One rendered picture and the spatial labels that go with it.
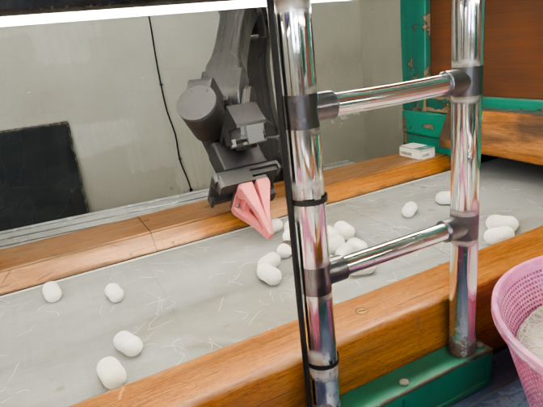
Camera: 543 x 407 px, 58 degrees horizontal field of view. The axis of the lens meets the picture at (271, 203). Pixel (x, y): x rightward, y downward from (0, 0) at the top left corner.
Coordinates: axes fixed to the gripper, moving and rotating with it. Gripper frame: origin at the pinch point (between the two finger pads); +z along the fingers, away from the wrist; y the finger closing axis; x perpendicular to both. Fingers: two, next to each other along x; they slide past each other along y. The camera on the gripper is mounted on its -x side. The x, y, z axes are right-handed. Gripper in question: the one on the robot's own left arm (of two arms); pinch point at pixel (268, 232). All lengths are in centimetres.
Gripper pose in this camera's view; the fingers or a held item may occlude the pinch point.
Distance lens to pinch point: 66.9
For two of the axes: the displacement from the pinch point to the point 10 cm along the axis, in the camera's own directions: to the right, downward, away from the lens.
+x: -2.1, 5.7, 7.9
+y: 8.8, -2.3, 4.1
